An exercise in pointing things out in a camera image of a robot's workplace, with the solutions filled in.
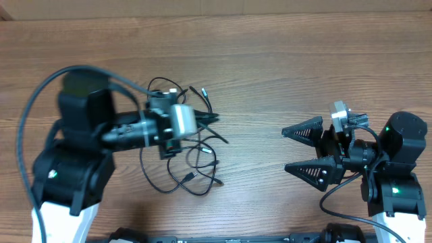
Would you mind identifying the black USB cable bundle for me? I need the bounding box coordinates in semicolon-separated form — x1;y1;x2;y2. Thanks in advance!
138;76;225;197

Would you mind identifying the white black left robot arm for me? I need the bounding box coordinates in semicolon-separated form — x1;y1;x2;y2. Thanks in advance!
30;65;218;242

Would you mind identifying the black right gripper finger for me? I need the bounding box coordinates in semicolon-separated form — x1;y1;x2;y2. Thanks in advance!
281;116;323;147
284;156;344;192

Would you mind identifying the thin black cable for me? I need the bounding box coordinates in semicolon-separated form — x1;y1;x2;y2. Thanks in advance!
187;86;230;145

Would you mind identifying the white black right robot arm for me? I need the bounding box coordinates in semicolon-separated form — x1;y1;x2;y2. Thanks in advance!
281;111;427;242

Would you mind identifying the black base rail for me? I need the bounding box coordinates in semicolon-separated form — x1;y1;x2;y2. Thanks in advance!
89;223;378;243

